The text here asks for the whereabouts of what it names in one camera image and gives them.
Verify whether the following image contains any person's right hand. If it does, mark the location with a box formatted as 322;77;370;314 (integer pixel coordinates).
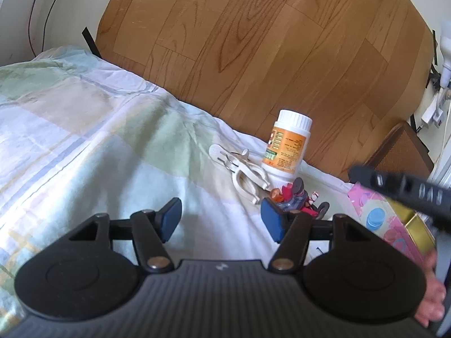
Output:
414;248;446;328

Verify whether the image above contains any small toy figure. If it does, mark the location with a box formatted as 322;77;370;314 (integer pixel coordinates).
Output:
269;178;331;221

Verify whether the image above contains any white wall plug adapter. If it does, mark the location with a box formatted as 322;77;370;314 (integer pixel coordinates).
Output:
421;90;451;129

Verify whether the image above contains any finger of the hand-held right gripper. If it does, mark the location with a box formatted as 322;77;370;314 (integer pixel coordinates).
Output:
348;164;451;234

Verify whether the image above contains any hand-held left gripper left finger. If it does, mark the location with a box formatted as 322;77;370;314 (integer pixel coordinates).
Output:
67;197;183;274

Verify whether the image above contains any brown woven cushion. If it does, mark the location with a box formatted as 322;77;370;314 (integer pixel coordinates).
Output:
363;121;435;184

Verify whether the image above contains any pink tin box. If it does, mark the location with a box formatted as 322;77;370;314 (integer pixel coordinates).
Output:
347;181;437;272

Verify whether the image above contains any black cable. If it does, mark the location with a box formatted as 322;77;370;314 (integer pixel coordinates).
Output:
41;0;69;50

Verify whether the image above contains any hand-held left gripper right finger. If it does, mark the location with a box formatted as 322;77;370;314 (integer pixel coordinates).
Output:
261;198;376;274

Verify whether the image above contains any white bottle with orange label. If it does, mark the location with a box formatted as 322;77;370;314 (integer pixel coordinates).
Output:
261;109;313;181

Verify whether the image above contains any pastel checked blanket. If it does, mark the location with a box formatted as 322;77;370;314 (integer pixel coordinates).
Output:
0;45;357;326

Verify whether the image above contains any black tape strip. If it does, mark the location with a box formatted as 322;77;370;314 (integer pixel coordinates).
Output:
82;26;103;57

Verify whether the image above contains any white plastic clip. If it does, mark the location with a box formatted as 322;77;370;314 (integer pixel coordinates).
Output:
209;143;271;205

